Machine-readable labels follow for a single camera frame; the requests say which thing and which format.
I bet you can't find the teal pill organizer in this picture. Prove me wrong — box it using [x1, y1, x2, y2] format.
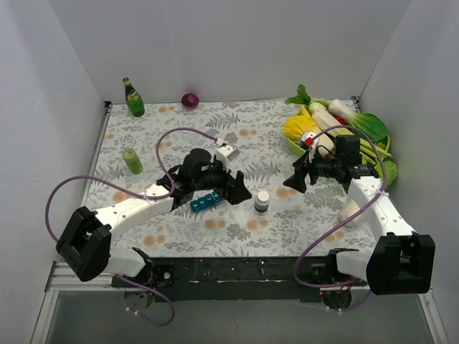
[190, 191, 223, 213]

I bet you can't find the white pill bottle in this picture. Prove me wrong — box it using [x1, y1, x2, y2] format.
[254, 191, 270, 213]

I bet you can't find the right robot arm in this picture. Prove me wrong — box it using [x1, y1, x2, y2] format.
[283, 135, 435, 295]

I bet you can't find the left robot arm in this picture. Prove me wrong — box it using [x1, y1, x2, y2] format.
[56, 144, 252, 287]

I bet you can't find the green basket tray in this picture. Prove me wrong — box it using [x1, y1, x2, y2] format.
[286, 137, 306, 157]

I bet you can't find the red pepper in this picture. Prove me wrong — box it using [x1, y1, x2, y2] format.
[333, 115, 348, 125]

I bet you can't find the yellow napa cabbage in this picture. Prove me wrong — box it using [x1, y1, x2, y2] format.
[283, 106, 321, 143]

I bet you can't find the green lettuce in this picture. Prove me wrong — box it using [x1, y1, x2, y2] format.
[384, 161, 398, 188]

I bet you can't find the bok choy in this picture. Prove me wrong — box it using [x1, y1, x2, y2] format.
[328, 99, 388, 143]

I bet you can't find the floral table mat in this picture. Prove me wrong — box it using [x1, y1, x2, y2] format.
[85, 100, 374, 257]

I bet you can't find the green can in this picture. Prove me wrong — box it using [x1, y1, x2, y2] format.
[122, 148, 143, 175]

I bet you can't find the purple onion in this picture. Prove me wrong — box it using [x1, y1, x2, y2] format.
[181, 92, 200, 109]

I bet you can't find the parsley leaf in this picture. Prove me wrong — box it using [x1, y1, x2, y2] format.
[284, 84, 311, 105]

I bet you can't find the green glass bottle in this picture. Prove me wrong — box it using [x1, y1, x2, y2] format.
[123, 77, 145, 118]

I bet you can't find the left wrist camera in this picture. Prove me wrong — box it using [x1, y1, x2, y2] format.
[215, 144, 239, 171]

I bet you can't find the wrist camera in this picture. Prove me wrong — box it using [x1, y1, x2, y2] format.
[215, 144, 239, 171]
[298, 131, 316, 150]

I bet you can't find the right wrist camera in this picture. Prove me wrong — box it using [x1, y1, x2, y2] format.
[298, 131, 316, 150]

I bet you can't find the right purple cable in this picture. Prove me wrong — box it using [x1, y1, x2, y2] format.
[293, 124, 389, 310]

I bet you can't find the purple cable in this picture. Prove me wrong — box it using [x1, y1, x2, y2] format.
[45, 127, 224, 327]
[293, 124, 389, 310]

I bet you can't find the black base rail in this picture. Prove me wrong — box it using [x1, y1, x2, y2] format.
[133, 256, 364, 308]

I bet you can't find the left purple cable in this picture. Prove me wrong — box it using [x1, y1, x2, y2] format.
[45, 127, 224, 327]

